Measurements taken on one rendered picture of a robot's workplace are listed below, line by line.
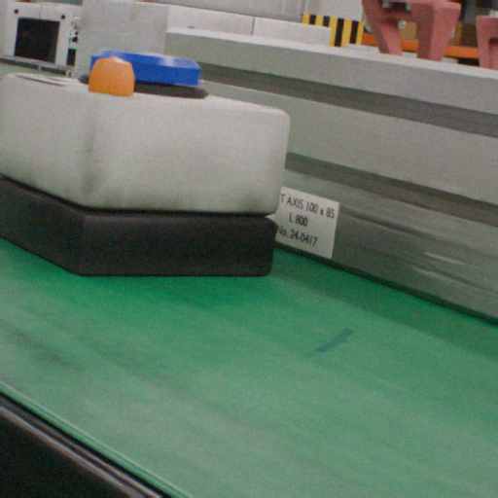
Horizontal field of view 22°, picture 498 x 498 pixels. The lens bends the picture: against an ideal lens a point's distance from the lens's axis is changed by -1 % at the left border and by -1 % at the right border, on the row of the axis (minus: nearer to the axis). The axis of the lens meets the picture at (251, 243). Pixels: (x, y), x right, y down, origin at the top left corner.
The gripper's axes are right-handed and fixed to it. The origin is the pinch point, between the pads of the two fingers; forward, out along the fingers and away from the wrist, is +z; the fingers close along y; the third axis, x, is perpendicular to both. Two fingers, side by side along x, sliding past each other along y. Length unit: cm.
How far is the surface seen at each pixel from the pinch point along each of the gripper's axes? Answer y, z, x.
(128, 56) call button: -33.3, -1.4, -17.2
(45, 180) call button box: -35.8, 3.1, -17.0
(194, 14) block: -22.4, -3.5, -4.1
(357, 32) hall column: 519, -20, 626
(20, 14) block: 12, -2, 89
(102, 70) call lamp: -35.4, -1.0, -19.4
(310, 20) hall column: 491, -23, 645
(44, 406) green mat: -43, 6, -32
